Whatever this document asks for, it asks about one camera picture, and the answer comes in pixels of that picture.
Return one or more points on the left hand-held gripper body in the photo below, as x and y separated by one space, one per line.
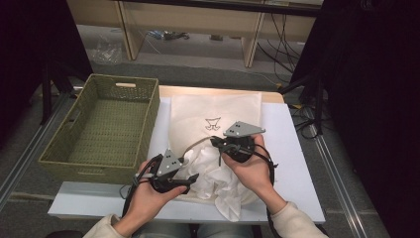
168 165

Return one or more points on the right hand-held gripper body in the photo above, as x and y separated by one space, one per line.
242 130

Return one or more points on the white cloth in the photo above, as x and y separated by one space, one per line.
218 175

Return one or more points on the cream mesh laundry bag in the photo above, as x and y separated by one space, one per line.
198 115

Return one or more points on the green woven basket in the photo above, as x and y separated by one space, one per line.
109 132

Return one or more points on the person's left hand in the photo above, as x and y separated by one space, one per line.
148 201

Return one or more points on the person's right hand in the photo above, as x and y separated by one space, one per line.
254 175

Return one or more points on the person's legs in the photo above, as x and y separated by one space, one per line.
198 231

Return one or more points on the black metal stand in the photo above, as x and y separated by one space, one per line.
318 105
46 95

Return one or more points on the small clutter under desk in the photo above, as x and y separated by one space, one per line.
170 34

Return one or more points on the beige wooden desk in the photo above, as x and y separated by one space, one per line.
198 20

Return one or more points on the clear plastic bag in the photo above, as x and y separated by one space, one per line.
105 49

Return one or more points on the black curtain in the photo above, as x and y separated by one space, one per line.
373 82
33 39

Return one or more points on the aluminium floor rail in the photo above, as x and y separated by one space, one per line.
340 188
29 148

